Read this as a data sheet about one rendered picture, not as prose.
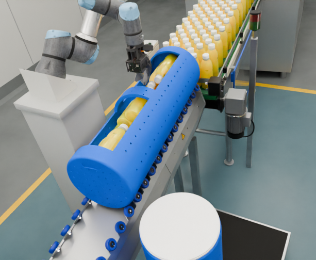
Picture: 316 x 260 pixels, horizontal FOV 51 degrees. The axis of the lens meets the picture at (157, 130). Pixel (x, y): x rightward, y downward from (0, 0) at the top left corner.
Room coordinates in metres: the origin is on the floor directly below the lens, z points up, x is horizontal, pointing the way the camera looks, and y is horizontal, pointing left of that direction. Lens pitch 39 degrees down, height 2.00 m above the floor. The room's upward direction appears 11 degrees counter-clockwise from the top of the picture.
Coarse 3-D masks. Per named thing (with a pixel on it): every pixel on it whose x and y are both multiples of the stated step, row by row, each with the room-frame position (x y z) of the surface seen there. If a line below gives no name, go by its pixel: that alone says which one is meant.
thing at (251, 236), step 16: (224, 224) 1.23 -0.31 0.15; (240, 224) 1.21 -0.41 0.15; (256, 224) 1.19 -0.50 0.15; (224, 240) 1.12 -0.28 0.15; (240, 240) 1.10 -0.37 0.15; (256, 240) 1.08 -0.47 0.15; (272, 240) 1.06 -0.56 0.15; (288, 240) 1.04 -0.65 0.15; (224, 256) 1.01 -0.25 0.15; (240, 256) 1.00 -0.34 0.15; (256, 256) 0.98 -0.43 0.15; (272, 256) 0.96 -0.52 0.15
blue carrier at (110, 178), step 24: (168, 48) 1.61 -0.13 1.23; (168, 72) 1.39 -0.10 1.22; (192, 72) 1.49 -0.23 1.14; (120, 96) 1.30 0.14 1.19; (144, 96) 1.21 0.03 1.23; (168, 96) 1.25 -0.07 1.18; (144, 120) 1.07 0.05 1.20; (168, 120) 1.15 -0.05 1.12; (96, 144) 1.12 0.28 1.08; (120, 144) 0.93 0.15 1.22; (144, 144) 0.97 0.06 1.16; (72, 168) 0.92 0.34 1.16; (96, 168) 0.87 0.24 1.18; (120, 168) 0.84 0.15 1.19; (144, 168) 0.91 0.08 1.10; (96, 192) 0.88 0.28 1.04; (120, 192) 0.83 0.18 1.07
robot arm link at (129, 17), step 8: (120, 8) 1.28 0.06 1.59; (128, 8) 1.27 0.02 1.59; (136, 8) 1.28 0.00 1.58; (120, 16) 1.28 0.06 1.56; (128, 16) 1.26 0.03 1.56; (136, 16) 1.27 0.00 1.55; (128, 24) 1.26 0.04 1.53; (136, 24) 1.26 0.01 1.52; (128, 32) 1.26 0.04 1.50; (136, 32) 1.26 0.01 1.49
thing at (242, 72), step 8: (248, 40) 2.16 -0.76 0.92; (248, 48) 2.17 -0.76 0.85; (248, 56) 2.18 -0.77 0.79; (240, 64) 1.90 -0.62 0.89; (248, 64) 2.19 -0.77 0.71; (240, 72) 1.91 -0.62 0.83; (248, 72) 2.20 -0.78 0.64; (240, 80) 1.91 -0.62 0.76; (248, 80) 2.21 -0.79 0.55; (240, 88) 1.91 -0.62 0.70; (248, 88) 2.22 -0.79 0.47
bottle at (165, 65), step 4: (168, 56) 1.59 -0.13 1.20; (172, 56) 1.59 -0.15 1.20; (164, 60) 1.56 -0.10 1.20; (168, 60) 1.55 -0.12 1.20; (172, 60) 1.56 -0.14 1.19; (160, 64) 1.53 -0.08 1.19; (164, 64) 1.51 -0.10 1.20; (168, 64) 1.52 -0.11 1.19; (172, 64) 1.53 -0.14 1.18; (160, 68) 1.49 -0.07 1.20; (164, 68) 1.48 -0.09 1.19; (168, 68) 1.49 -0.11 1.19; (156, 72) 1.48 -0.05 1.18; (160, 72) 1.46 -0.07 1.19; (164, 72) 1.46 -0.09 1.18
